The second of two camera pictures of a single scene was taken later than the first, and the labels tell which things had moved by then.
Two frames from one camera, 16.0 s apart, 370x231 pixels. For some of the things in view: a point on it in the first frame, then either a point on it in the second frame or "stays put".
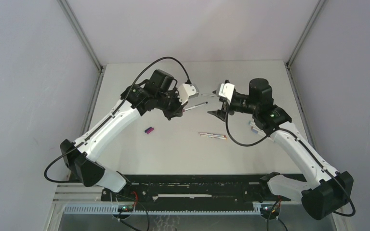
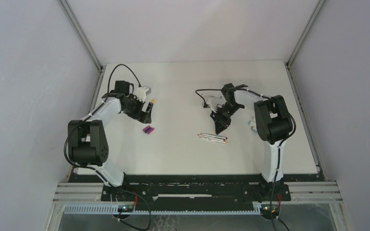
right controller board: [268, 209] stays put
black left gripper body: [172, 104] -> [134, 106]
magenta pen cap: [149, 131] stays put
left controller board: [125, 208] stays put
